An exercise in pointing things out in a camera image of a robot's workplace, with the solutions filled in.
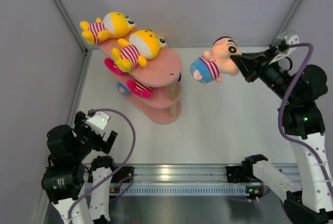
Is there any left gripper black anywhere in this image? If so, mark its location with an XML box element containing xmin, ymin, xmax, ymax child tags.
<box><xmin>70</xmin><ymin>111</ymin><xmax>117</xmax><ymax>160</ymax></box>

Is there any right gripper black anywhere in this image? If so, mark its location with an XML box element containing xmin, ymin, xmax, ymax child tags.
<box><xmin>230</xmin><ymin>45</ymin><xmax>296</xmax><ymax>103</ymax></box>

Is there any peach-faced boy plush doll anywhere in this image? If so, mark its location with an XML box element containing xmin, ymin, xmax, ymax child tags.
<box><xmin>190</xmin><ymin>36</ymin><xmax>241</xmax><ymax>84</ymax></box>

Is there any pink plush striped shirt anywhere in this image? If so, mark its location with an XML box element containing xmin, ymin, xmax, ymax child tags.
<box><xmin>104</xmin><ymin>57</ymin><xmax>127</xmax><ymax>76</ymax></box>

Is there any white pink-eared plush toy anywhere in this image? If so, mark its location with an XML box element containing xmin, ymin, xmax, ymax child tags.
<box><xmin>126</xmin><ymin>79</ymin><xmax>152</xmax><ymax>98</ymax></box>

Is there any yellow plush striped shirt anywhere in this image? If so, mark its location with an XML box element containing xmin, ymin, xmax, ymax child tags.
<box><xmin>111</xmin><ymin>29</ymin><xmax>167</xmax><ymax>72</ymax></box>

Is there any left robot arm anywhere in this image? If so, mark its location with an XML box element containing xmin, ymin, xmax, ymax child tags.
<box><xmin>41</xmin><ymin>111</ymin><xmax>118</xmax><ymax>223</ymax></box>

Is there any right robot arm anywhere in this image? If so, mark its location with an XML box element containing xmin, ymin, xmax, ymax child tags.
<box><xmin>231</xmin><ymin>44</ymin><xmax>332</xmax><ymax>223</ymax></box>

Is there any blue plush under shelf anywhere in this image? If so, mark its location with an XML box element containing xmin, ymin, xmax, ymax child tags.
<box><xmin>116</xmin><ymin>81</ymin><xmax>131</xmax><ymax>95</ymax></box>

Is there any pink three-tier wooden shelf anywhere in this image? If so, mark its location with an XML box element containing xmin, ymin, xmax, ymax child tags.
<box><xmin>99</xmin><ymin>31</ymin><xmax>182</xmax><ymax>125</ymax></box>

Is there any large yellow plush on shelf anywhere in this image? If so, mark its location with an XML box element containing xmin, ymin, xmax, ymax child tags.
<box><xmin>80</xmin><ymin>11</ymin><xmax>136</xmax><ymax>45</ymax></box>

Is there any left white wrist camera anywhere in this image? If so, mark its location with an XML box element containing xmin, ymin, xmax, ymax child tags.
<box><xmin>85</xmin><ymin>111</ymin><xmax>110</xmax><ymax>134</ymax></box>

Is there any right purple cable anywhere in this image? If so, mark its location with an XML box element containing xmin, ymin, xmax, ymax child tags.
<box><xmin>234</xmin><ymin>42</ymin><xmax>333</xmax><ymax>206</ymax></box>

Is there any purple cable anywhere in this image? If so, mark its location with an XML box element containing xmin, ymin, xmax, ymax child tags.
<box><xmin>68</xmin><ymin>108</ymin><xmax>136</xmax><ymax>224</ymax></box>
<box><xmin>234</xmin><ymin>42</ymin><xmax>333</xmax><ymax>206</ymax></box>

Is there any aluminium front rail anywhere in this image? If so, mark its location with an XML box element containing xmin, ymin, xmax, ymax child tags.
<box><xmin>78</xmin><ymin>163</ymin><xmax>302</xmax><ymax>183</ymax></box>

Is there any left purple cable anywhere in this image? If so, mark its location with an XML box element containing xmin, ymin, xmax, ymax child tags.
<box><xmin>68</xmin><ymin>108</ymin><xmax>136</xmax><ymax>224</ymax></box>

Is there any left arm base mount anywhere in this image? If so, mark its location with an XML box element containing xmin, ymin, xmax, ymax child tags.
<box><xmin>111</xmin><ymin>166</ymin><xmax>134</xmax><ymax>183</ymax></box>

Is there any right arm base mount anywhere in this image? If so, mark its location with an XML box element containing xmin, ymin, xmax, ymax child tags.
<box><xmin>225</xmin><ymin>166</ymin><xmax>260</xmax><ymax>183</ymax></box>

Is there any slotted grey cable duct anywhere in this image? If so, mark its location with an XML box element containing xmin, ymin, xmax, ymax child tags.
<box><xmin>84</xmin><ymin>184</ymin><xmax>250</xmax><ymax>196</ymax></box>

